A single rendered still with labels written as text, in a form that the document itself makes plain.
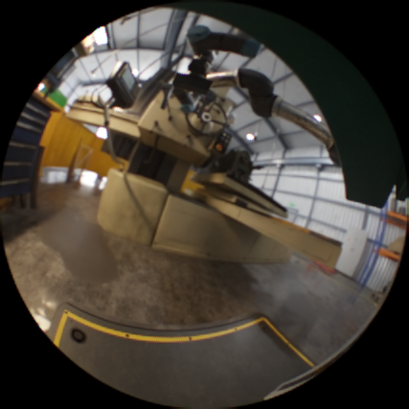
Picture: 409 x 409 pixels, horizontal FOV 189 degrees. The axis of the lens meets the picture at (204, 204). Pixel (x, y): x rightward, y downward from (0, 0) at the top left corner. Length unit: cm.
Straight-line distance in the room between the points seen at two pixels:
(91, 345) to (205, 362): 26
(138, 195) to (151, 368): 115
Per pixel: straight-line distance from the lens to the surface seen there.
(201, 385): 37
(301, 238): 72
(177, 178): 179
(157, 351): 36
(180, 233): 129
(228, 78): 57
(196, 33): 47
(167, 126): 122
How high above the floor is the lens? 67
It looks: 3 degrees down
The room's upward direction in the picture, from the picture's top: 22 degrees clockwise
